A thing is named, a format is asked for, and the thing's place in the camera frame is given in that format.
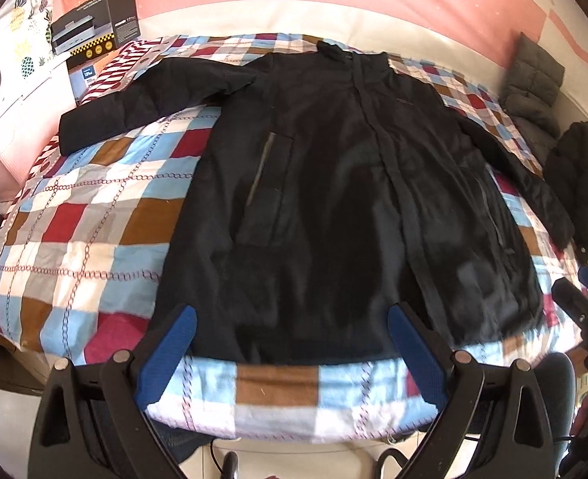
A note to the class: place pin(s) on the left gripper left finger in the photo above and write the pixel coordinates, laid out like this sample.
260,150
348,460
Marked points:
91,421

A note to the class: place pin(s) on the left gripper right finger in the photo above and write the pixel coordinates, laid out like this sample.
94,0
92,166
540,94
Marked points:
514,435

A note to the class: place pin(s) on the large black coat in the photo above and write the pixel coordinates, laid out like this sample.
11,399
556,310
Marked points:
332,188

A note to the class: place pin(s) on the black puffer jacket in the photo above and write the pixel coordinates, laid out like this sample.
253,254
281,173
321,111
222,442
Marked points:
566,171

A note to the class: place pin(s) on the checkered plaid bed quilt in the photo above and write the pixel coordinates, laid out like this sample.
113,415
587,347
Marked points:
82,249

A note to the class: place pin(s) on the grey quilted down jacket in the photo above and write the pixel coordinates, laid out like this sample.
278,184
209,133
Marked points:
530,89

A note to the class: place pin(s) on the blue white cardboard box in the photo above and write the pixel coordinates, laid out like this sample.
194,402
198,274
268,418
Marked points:
83,76

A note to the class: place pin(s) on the red white striped pillow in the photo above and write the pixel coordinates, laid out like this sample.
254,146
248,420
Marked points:
122,64

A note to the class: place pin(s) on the pineapple print curtain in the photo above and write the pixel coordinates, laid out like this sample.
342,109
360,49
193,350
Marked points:
25,43

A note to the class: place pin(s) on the black printed cardboard box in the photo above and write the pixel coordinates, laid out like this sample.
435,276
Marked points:
94,28

